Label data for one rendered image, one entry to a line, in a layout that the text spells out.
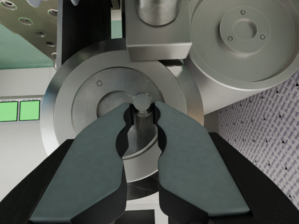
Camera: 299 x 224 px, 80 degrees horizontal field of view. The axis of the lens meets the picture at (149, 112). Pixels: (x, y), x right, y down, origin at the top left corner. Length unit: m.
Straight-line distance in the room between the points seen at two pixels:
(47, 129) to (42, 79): 3.27
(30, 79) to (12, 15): 3.11
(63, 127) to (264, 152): 0.25
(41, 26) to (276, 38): 0.42
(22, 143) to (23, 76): 3.08
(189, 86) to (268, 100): 0.13
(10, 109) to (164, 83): 0.51
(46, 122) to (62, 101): 0.03
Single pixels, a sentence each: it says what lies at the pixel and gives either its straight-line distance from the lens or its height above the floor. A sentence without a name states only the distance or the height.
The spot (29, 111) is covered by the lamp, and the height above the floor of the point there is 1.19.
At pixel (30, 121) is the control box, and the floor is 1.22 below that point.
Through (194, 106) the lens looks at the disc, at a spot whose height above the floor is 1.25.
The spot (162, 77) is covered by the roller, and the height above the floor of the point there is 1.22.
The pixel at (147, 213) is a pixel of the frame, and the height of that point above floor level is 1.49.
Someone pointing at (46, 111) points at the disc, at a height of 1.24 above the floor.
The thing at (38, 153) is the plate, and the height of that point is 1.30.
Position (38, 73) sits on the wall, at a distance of 3.52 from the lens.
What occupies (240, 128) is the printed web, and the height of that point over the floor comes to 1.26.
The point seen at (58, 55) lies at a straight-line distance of 0.20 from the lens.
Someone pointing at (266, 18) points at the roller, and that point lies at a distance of 0.22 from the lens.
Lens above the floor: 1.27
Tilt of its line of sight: 8 degrees down
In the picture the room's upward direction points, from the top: 177 degrees clockwise
